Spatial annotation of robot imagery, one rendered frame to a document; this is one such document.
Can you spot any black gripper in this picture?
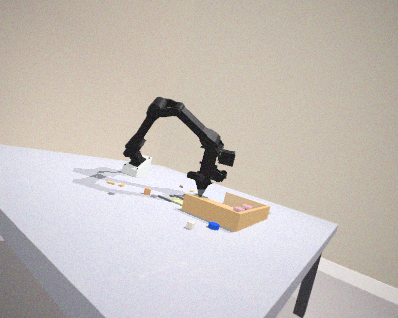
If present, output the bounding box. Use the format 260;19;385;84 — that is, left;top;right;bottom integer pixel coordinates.
187;159;218;190

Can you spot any blue short cylinder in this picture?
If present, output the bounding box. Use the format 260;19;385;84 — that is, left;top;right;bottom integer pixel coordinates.
208;222;220;230

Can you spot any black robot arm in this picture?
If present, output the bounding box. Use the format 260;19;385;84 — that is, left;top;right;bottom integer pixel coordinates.
123;97;236;182

